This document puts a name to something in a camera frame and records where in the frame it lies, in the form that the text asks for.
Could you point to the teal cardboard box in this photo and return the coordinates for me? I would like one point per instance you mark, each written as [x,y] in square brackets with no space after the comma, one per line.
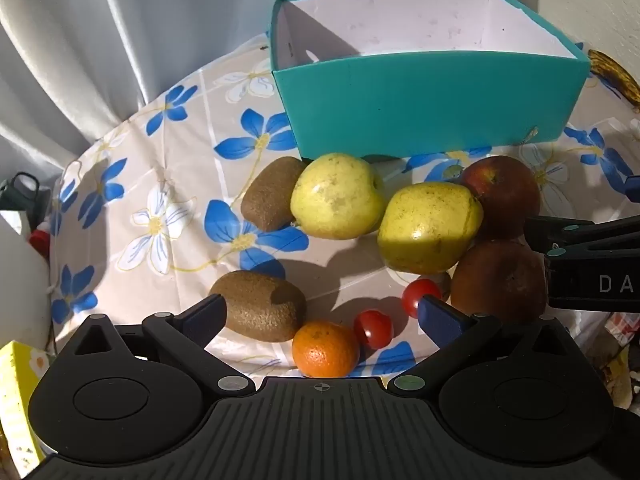
[430,100]

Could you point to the red apple with stem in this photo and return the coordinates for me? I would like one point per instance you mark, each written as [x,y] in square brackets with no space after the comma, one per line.
[502,197]

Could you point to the yellow green pear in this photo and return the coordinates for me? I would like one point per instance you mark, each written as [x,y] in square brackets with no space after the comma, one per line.
[427,230]

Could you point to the blue floral tablecloth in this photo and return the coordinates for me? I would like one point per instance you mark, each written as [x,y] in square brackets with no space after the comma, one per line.
[165,200]

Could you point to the brown kiwi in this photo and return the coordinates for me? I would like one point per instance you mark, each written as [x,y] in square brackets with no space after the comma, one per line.
[270,192]
[255,305]

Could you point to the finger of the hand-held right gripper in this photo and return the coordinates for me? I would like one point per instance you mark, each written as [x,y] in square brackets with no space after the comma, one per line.
[575,232]

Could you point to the spotted ripe banana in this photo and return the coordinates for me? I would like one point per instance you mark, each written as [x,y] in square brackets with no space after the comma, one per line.
[614,72]

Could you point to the red bottle cap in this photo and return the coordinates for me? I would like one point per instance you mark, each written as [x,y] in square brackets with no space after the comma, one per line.
[39,241]

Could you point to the yellow green apple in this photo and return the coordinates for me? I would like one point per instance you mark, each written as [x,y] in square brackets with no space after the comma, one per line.
[337,195]

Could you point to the orange mandarin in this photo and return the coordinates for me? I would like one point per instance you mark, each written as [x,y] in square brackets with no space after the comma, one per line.
[325,350]

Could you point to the yellow floral box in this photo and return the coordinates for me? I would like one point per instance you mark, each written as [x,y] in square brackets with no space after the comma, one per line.
[20,395]

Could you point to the printed plastic bag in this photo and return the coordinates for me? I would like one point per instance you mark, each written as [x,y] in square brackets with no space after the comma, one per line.
[622,327]

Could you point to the dark green container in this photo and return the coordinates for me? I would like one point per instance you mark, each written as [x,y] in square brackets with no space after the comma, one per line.
[22,195]

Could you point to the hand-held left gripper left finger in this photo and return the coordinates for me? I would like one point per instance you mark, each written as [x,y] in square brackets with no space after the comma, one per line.
[206,314]

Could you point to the dark red apple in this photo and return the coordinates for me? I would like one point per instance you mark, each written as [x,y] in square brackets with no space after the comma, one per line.
[497,280]

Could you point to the red cherry tomato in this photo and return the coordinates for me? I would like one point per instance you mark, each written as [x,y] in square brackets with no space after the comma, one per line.
[374,329]
[417,294]
[445,285]

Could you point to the white plastic bottle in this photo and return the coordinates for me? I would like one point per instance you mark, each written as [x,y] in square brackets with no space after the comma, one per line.
[20,285]

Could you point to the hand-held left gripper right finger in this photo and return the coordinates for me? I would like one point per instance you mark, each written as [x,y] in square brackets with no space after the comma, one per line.
[440,317]

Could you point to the white curtain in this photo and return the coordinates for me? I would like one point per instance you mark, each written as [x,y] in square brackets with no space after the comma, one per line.
[100,35]

